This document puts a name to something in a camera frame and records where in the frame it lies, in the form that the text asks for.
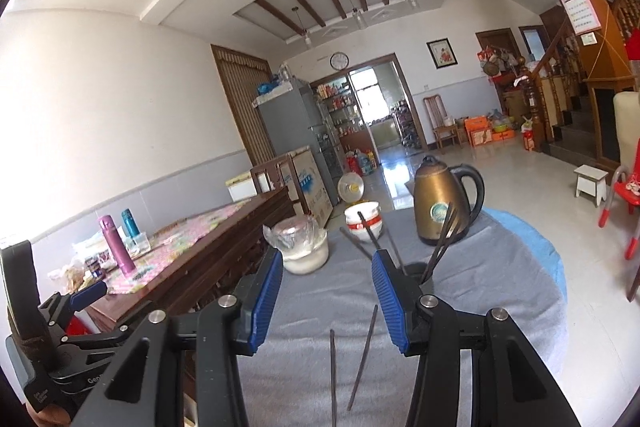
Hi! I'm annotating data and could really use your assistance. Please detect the small white stool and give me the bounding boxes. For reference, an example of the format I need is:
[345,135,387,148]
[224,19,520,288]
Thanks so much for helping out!
[574,165,608,207]

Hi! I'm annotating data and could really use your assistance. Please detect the grey towel table cloth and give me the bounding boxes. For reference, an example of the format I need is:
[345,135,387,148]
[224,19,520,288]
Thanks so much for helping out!
[241,210,577,426]

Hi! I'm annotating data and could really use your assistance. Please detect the person's left hand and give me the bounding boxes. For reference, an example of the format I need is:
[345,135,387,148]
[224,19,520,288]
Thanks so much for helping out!
[25,403,72,427]

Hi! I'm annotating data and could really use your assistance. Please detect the red and white bowl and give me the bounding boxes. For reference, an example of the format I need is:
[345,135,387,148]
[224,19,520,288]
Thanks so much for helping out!
[344,202,383,242]

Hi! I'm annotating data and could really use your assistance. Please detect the white electric fan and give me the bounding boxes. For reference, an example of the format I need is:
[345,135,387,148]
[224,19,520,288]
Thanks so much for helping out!
[336,172,364,205]

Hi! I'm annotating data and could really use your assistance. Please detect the dark wooden side table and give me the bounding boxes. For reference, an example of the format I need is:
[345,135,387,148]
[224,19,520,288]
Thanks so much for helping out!
[88,188,294,332]

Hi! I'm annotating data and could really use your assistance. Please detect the grey refrigerator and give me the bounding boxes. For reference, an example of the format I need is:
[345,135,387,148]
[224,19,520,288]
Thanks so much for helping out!
[252,78,346,205]

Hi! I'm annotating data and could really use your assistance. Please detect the teal thermos bottle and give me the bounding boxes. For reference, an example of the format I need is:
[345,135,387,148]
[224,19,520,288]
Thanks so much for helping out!
[120,208,140,239]

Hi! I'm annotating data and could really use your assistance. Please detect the dark grey utensil holder cup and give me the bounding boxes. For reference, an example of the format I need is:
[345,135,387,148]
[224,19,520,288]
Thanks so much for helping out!
[404,262,435,295]

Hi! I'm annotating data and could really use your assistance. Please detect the white pot with plastic bag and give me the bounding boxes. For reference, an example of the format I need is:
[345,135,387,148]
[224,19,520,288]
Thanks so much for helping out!
[262,215,329,275]

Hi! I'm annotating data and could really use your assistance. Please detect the round wall clock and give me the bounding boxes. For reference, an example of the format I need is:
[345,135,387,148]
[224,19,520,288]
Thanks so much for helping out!
[329,52,349,72]

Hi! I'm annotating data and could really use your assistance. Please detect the dark chopstick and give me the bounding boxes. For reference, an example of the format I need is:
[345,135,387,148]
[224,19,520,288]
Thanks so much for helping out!
[340,227,372,260]
[386,229,407,275]
[346,305,378,412]
[430,207,458,271]
[330,329,337,427]
[420,205,457,284]
[357,211,381,251]

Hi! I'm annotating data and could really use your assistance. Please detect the wooden chair by wall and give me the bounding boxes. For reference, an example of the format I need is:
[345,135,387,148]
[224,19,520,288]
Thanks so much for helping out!
[423,94,460,150]

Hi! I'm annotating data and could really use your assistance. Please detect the red child chair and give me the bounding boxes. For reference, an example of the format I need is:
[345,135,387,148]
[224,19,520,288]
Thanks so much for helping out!
[598,166,639,228]

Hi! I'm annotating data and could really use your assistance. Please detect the purple thermos bottle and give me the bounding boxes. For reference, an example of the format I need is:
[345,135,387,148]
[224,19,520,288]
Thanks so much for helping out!
[99,215,136,277]

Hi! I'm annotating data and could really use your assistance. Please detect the framed wall picture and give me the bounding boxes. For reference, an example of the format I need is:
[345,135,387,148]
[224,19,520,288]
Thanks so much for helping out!
[426,38,458,69]

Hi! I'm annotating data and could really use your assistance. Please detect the gold electric kettle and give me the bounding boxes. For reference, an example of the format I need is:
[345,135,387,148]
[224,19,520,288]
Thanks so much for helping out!
[412,155,485,245]

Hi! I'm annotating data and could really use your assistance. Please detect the white chest freezer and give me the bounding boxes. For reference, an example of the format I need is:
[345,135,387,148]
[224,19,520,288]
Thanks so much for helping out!
[224,145,335,228]

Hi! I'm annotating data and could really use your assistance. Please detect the blue table cover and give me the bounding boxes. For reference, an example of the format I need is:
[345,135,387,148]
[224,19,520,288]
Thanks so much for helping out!
[485,209,568,300]

